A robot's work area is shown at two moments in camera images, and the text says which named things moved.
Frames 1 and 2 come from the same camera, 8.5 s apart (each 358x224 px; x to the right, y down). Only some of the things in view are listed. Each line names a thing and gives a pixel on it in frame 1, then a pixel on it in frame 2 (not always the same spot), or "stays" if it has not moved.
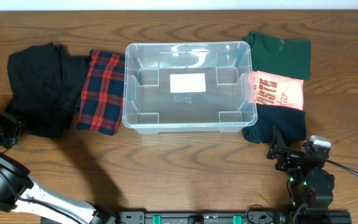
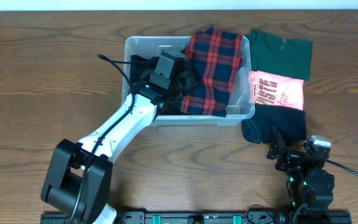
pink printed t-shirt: x=274 y=90 stays
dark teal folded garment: x=291 y=123 stays
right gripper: x=291 y=155 stays
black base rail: x=225 y=217 stays
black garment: x=45 y=88 → x=181 y=82
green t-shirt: x=273 y=55 stays
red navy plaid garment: x=101 y=106 → x=217 y=55
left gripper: x=6 y=128 → x=184 y=79
